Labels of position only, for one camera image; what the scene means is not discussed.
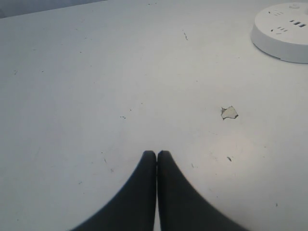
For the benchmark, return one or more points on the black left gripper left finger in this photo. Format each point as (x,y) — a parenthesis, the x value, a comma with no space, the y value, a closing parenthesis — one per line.
(133,207)

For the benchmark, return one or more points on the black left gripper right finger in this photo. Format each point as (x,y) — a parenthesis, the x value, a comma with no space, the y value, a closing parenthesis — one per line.
(181,207)

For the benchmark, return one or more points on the white desk lamp with sockets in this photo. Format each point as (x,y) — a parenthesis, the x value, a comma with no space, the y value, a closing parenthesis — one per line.
(281,31)

